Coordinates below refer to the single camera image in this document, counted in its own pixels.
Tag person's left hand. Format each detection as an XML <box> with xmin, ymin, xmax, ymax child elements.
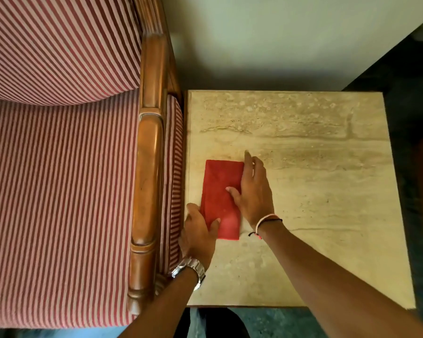
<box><xmin>178</xmin><ymin>203</ymin><xmax>221</xmax><ymax>270</ymax></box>

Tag person's right hand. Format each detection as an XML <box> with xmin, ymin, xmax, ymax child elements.
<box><xmin>226</xmin><ymin>150</ymin><xmax>275</xmax><ymax>231</ymax></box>

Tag red cloth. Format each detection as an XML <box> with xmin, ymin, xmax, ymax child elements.
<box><xmin>200</xmin><ymin>160</ymin><xmax>245</xmax><ymax>241</ymax></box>

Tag person's right forearm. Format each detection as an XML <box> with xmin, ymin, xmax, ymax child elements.
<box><xmin>259</xmin><ymin>222</ymin><xmax>423</xmax><ymax>338</ymax></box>

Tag person's left forearm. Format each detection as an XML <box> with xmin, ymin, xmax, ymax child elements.
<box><xmin>118</xmin><ymin>267</ymin><xmax>201</xmax><ymax>338</ymax></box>

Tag silver metal wristwatch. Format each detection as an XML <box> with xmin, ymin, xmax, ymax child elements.
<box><xmin>171</xmin><ymin>257</ymin><xmax>206</xmax><ymax>291</ymax></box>

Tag brown wooden armrest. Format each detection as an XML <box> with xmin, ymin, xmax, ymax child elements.
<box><xmin>126</xmin><ymin>31</ymin><xmax>170</xmax><ymax>316</ymax></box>

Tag person's dark trousers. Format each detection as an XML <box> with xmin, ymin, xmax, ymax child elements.
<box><xmin>174</xmin><ymin>307</ymin><xmax>251</xmax><ymax>338</ymax></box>

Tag red striped armchair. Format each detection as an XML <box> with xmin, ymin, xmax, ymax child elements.
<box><xmin>0</xmin><ymin>0</ymin><xmax>186</xmax><ymax>330</ymax></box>

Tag red striped back cushion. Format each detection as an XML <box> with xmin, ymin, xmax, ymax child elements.
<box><xmin>0</xmin><ymin>0</ymin><xmax>143</xmax><ymax>107</ymax></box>

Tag pink thread bracelet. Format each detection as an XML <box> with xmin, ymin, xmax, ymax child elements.
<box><xmin>248</xmin><ymin>214</ymin><xmax>283</xmax><ymax>240</ymax></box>

